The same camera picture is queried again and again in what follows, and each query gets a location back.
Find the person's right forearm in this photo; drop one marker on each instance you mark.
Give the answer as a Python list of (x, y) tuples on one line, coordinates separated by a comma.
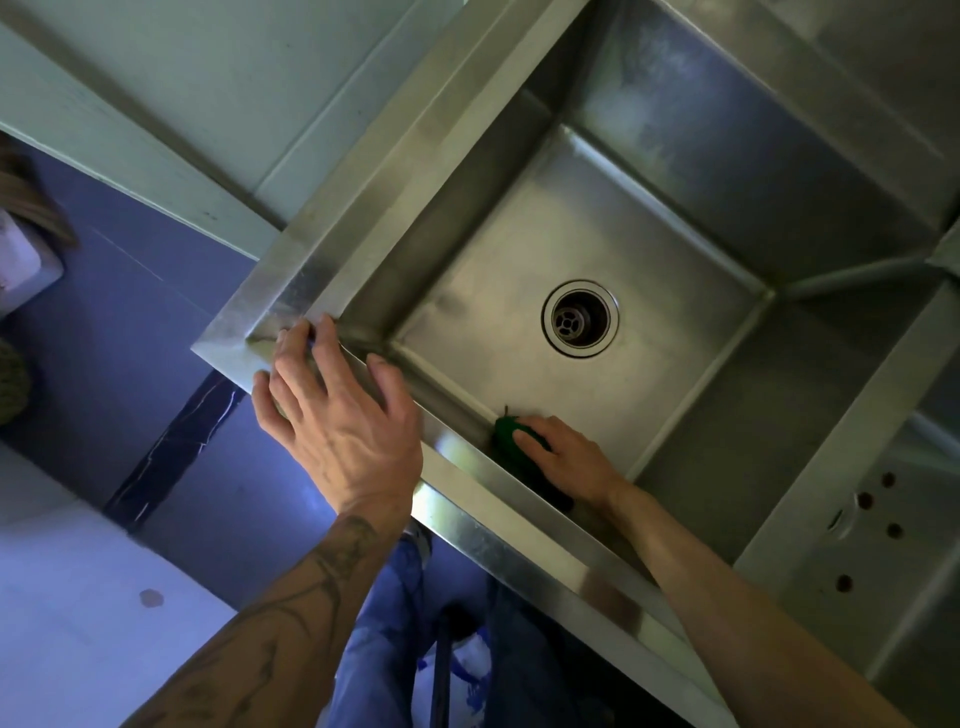
[(750, 637)]

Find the beige sack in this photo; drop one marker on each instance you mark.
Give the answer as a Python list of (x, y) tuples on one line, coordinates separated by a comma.
[(11, 382)]

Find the person's right hand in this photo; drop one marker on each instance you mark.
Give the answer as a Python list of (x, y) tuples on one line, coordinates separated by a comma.
[(574, 465)]

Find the white plastic tub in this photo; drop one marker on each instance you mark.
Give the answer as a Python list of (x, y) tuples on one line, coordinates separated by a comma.
[(22, 262)]

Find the white blue-printed bag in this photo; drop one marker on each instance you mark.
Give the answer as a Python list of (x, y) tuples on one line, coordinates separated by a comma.
[(472, 675)]

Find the person's left forearm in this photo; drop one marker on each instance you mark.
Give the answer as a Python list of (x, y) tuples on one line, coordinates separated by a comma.
[(277, 645)]

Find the person's left hand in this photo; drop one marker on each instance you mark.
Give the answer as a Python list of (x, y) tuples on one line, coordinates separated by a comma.
[(352, 442)]

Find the green scouring cloth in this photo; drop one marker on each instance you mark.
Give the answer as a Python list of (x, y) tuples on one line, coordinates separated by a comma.
[(517, 457)]

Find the black pipe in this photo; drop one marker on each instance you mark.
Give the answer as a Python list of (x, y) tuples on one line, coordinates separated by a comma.
[(442, 675)]

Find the basin drain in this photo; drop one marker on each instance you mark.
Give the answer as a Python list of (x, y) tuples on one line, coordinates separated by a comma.
[(841, 517), (580, 319)]

